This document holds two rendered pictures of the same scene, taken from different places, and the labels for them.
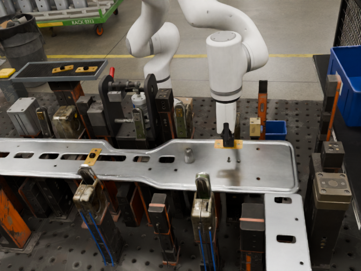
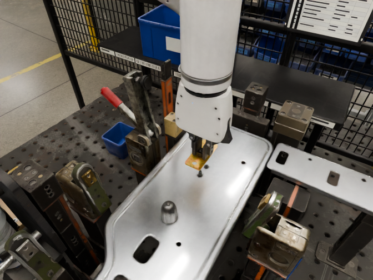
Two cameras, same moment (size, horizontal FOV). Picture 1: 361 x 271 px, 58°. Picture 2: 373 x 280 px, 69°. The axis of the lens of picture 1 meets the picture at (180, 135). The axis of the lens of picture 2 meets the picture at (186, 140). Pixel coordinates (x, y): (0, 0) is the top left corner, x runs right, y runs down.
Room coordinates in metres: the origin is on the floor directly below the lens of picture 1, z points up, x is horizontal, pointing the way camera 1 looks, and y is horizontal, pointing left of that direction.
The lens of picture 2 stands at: (0.66, 0.25, 1.50)
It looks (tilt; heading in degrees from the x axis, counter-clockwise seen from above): 44 degrees down; 286
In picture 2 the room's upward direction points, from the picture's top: straight up
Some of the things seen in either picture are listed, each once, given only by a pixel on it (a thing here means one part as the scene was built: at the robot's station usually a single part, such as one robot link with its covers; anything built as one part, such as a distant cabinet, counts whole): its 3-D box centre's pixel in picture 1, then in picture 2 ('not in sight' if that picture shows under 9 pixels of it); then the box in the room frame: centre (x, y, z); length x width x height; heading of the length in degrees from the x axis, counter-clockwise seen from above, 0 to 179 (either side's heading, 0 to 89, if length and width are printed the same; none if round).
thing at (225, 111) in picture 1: (226, 108); (204, 105); (0.73, -0.14, 1.20); 0.10 x 0.07 x 0.11; 164
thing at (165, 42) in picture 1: (160, 51); not in sight; (1.38, 0.03, 1.11); 0.19 x 0.12 x 0.24; 107
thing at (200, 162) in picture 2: (228, 143); (201, 153); (0.73, -0.14, 1.08); 0.08 x 0.04 x 0.01; 74
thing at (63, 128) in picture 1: (79, 149); not in sight; (1.06, 0.42, 0.89); 0.13 x 0.11 x 0.38; 164
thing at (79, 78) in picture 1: (60, 70); not in sight; (1.25, 0.44, 1.16); 0.37 x 0.14 x 0.02; 74
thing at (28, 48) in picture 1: (24, 51); not in sight; (3.62, 1.58, 0.36); 0.54 x 0.50 x 0.73; 160
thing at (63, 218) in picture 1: (55, 184); not in sight; (0.92, 0.51, 0.84); 0.13 x 0.11 x 0.29; 164
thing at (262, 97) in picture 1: (260, 141); (170, 140); (0.86, -0.28, 0.95); 0.03 x 0.01 x 0.50; 74
